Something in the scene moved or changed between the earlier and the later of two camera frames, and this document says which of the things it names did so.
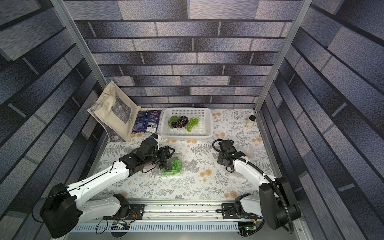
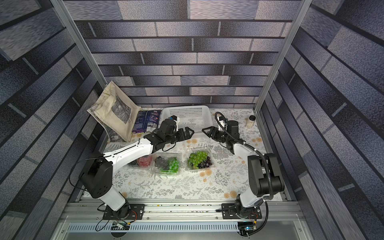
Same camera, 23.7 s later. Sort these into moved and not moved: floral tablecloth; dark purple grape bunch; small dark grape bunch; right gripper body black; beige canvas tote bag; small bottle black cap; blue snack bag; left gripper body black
Moved: right gripper body black; left gripper body black; dark purple grape bunch
Not moved: beige canvas tote bag; small dark grape bunch; floral tablecloth; blue snack bag; small bottle black cap
